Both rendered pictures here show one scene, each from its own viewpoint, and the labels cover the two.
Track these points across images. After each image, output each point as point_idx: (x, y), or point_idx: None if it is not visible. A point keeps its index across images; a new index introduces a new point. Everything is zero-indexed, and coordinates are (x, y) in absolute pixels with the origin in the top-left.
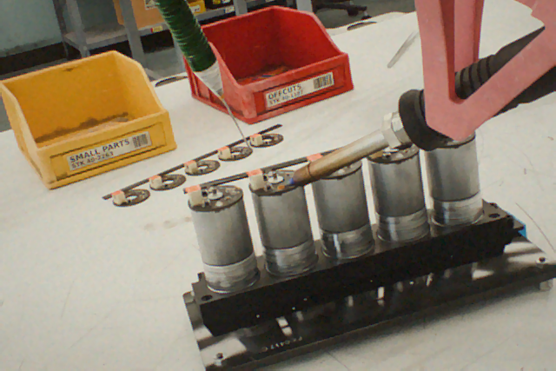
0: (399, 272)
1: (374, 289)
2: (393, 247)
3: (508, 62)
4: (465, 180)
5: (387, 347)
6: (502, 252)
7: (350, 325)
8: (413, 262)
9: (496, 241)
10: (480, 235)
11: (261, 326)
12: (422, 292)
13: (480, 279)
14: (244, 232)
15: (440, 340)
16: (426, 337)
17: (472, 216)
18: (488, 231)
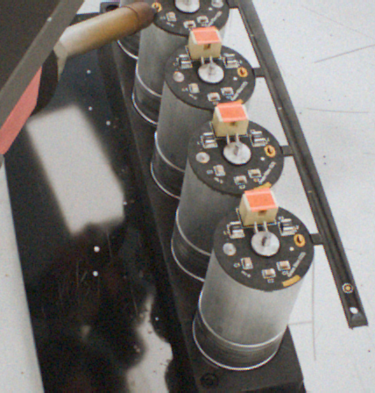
0: (136, 241)
1: (98, 203)
2: (160, 221)
3: None
4: (207, 295)
5: (3, 217)
6: (139, 388)
7: (18, 160)
8: (158, 266)
9: (181, 390)
10: (185, 361)
11: (64, 73)
12: (64, 256)
13: (69, 335)
14: (138, 1)
15: None
16: (5, 263)
17: (198, 338)
18: (188, 374)
